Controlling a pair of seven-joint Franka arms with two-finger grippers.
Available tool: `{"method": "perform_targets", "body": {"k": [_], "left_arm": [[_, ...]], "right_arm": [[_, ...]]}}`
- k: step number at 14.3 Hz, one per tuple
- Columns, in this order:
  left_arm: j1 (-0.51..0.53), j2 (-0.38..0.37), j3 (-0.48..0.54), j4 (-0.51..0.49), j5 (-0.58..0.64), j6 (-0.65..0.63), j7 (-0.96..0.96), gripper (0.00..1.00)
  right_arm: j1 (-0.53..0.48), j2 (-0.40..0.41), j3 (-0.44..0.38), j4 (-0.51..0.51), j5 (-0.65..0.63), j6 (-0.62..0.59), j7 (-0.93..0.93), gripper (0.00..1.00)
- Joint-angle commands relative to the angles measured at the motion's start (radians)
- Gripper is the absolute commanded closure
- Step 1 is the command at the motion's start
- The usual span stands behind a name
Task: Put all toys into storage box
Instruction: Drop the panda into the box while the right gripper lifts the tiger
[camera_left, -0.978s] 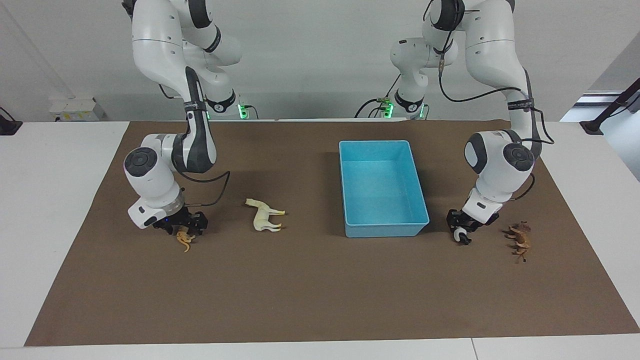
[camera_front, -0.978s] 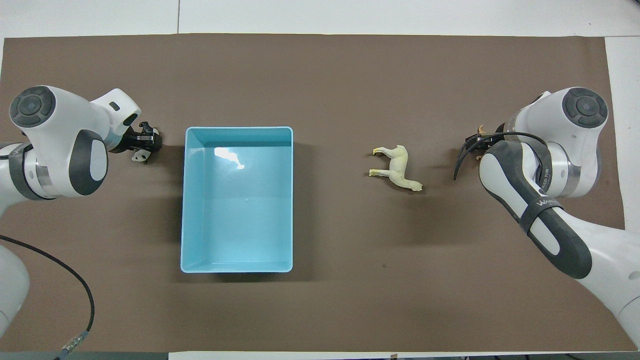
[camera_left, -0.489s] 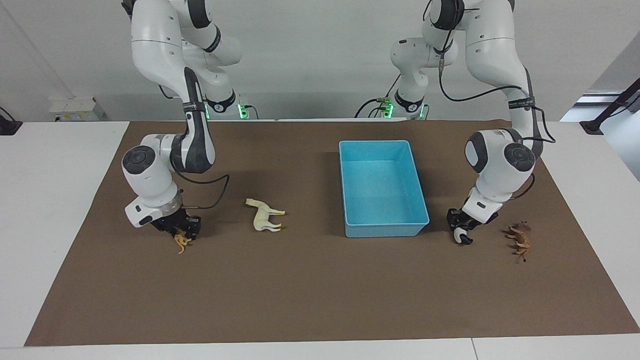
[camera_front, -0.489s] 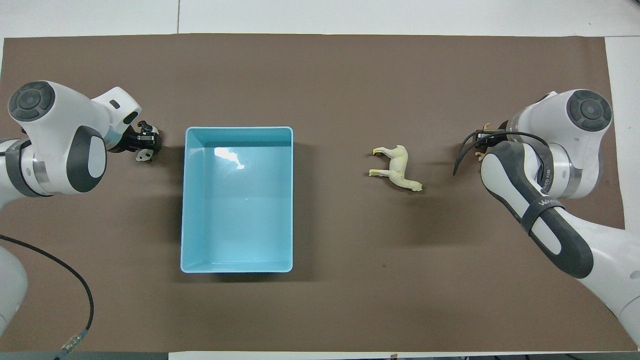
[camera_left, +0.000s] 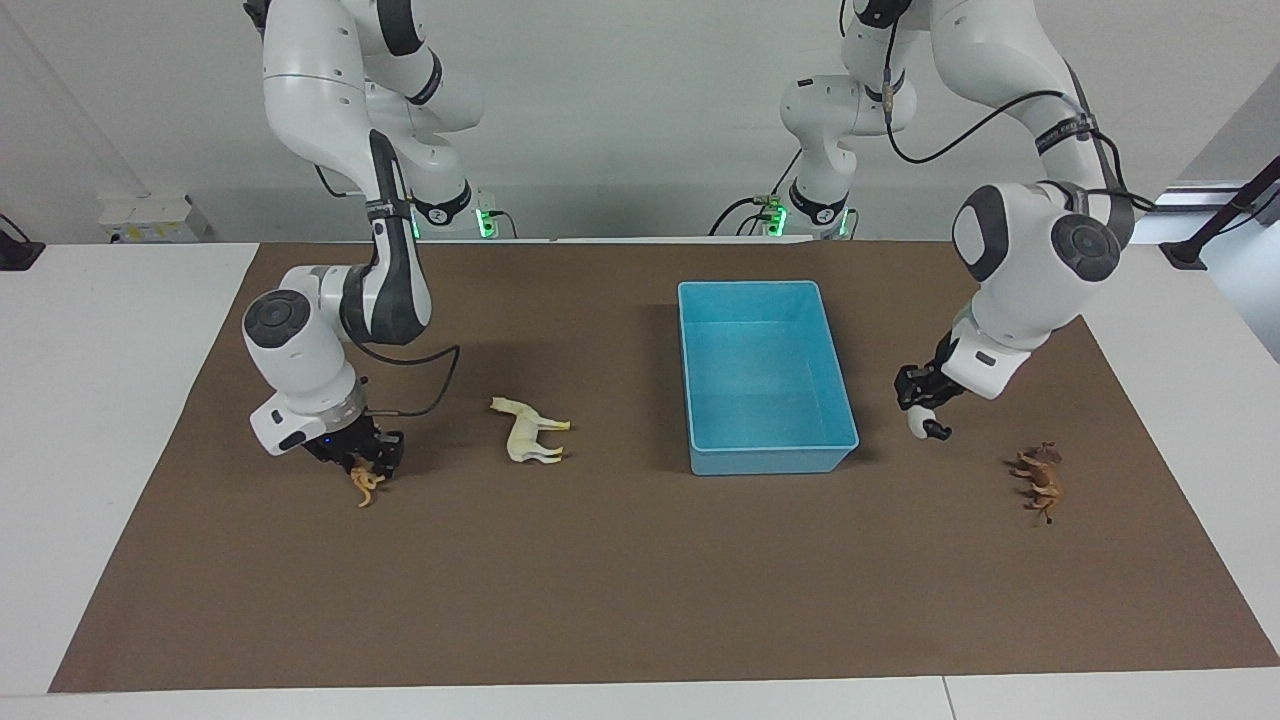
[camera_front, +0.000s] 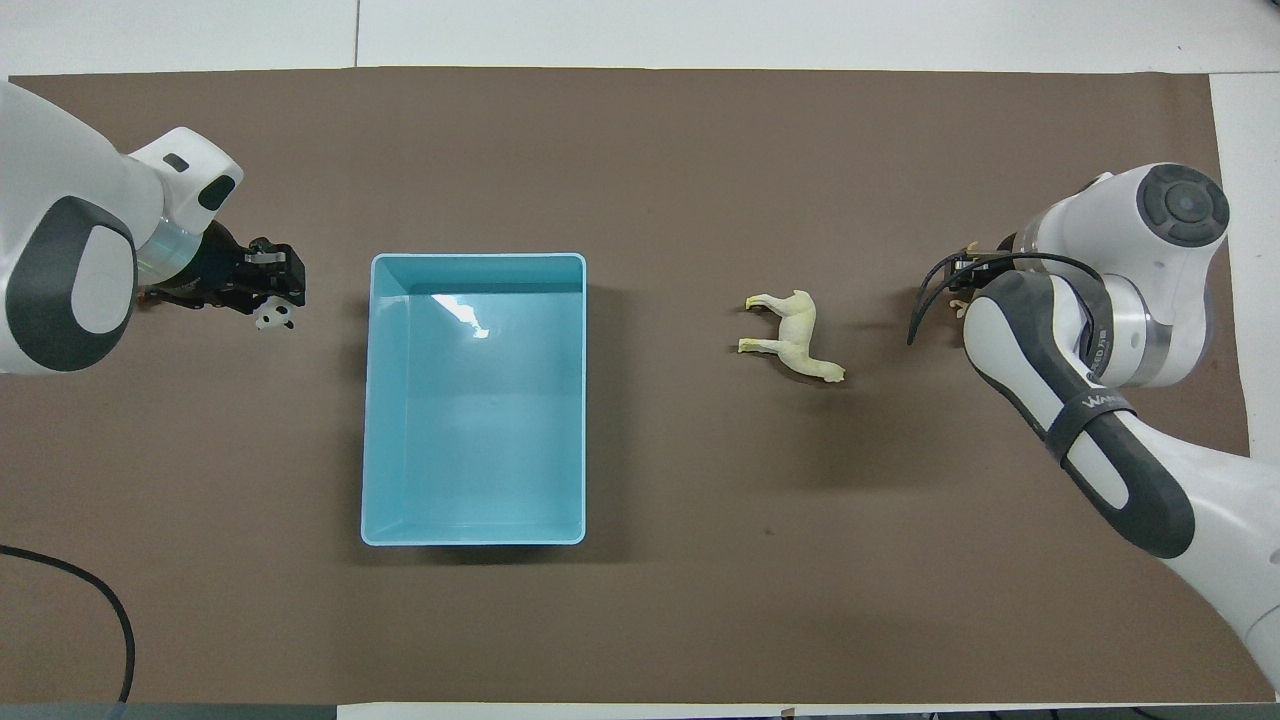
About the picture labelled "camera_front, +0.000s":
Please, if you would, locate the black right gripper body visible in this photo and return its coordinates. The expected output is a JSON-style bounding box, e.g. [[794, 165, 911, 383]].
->
[[953, 241, 1017, 275]]

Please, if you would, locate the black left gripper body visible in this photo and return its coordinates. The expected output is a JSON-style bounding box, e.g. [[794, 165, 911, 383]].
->
[[150, 222, 256, 314]]

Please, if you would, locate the cream white horse toy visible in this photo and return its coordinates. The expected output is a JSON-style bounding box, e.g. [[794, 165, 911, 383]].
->
[[738, 290, 847, 384]]

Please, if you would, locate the light blue storage box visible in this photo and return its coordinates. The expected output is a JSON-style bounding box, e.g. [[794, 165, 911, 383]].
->
[[360, 252, 588, 547]]

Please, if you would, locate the brown paper table mat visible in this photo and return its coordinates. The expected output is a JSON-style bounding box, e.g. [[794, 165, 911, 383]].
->
[[0, 67, 1276, 706]]

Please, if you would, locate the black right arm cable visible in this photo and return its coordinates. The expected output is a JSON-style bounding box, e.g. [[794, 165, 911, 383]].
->
[[906, 250, 1106, 347]]

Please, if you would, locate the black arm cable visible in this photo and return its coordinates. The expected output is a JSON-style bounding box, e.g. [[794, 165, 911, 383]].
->
[[906, 250, 1106, 347], [0, 544, 137, 706]]

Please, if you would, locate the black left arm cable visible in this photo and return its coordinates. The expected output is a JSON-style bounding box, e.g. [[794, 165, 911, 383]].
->
[[0, 544, 137, 706]]

